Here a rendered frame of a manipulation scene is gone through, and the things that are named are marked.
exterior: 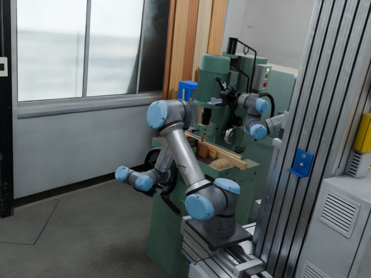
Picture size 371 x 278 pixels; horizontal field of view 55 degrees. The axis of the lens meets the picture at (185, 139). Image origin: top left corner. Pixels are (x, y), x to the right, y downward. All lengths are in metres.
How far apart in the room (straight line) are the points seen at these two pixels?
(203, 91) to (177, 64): 1.60
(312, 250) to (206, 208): 0.41
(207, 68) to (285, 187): 0.93
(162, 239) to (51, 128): 1.34
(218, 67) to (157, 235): 1.25
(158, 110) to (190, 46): 2.47
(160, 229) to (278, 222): 1.18
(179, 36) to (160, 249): 2.10
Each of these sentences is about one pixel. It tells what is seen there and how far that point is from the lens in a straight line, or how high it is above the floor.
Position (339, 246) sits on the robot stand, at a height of 1.03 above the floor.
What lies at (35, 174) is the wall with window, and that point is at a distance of 3.27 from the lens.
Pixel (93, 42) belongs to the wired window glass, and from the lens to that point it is 3.32.
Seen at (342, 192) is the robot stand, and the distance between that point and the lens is 1.30.
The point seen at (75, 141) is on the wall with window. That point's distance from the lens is 3.35.
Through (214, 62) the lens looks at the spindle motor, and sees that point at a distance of 2.12.
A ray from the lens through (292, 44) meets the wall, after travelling 4.47.
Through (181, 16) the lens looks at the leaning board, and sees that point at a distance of 3.72.
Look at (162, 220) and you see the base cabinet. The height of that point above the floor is 0.36.
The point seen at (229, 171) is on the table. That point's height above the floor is 0.87.
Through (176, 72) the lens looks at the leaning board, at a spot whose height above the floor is 1.16.
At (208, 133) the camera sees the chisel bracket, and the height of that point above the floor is 1.02.
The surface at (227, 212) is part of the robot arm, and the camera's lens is 1.57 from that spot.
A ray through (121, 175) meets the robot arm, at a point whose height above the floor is 0.93.
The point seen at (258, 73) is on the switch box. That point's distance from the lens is 2.35.
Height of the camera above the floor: 1.68
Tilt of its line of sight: 18 degrees down
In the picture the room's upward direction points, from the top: 8 degrees clockwise
